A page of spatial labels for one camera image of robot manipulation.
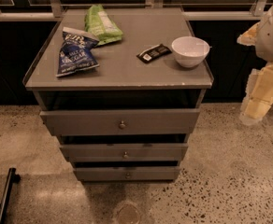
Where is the black snack bar wrapper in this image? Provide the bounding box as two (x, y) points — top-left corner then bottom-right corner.
(137, 44), (171, 63)

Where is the grey top drawer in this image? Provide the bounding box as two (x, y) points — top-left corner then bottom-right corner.
(40, 109), (199, 136)

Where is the blue chip bag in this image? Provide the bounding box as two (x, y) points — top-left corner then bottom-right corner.
(56, 27), (99, 77)

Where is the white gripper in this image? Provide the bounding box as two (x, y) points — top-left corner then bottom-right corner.
(239, 63), (273, 126)

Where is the grey bottom drawer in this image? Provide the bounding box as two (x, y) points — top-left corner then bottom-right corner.
(74, 166), (180, 182)

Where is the round floor drain cover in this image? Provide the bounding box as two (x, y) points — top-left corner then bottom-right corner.
(116, 204), (140, 224)

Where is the green chip bag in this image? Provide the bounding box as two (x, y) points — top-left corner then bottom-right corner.
(84, 5), (122, 46)

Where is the grey drawer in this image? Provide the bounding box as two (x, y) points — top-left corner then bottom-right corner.
(74, 166), (180, 182)
(40, 109), (199, 136)
(60, 143), (188, 162)

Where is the grey drawer cabinet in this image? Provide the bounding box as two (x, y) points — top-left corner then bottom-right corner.
(23, 8), (213, 171)

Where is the white bowl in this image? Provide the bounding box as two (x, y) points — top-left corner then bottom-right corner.
(171, 36), (210, 68)

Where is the metal railing frame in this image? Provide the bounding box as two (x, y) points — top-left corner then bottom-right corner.
(0, 0), (273, 21)

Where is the black object at floor corner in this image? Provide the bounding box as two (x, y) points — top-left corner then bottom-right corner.
(0, 167), (21, 224)

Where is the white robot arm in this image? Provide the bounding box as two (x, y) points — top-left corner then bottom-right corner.
(237, 5), (273, 126)

